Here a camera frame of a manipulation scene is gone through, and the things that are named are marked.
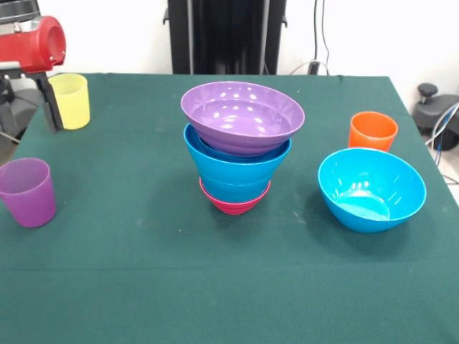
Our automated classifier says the orange cup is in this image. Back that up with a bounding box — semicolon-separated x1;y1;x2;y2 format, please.
348;111;399;153

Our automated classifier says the small dark blue bowl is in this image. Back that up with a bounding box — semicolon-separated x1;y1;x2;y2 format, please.
195;133;230;157

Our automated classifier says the large blue bowl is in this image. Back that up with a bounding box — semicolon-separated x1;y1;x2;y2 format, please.
317;147;427;234
182;121;293;186

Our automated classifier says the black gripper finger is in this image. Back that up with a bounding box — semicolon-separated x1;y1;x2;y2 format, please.
0;79;16;134
34;72;65;135

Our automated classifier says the wide purple bowl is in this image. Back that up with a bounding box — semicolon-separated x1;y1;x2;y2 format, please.
180;81;306;158

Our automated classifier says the purple cup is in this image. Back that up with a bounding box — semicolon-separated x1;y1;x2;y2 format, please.
0;157;57;229

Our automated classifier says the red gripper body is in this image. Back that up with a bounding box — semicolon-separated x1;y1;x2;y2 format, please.
0;15;68;80

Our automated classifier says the yellow cup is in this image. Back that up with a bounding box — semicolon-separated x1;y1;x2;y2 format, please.
47;73;91;130

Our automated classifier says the grey padded chair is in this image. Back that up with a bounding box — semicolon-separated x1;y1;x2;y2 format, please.
6;87;46;144

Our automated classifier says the black wall cable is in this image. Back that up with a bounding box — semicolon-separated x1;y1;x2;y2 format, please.
288;0;331;76

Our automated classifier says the dark grey chair base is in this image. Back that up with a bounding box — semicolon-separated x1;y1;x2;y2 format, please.
412;82;459;151

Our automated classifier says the small red bowl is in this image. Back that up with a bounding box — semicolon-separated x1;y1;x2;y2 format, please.
198;178;272;216

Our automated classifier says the dark green tablecloth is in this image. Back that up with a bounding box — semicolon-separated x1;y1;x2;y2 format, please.
0;72;459;344

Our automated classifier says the bundle of light cables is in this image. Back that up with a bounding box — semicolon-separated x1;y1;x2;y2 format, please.
425;102;459;187

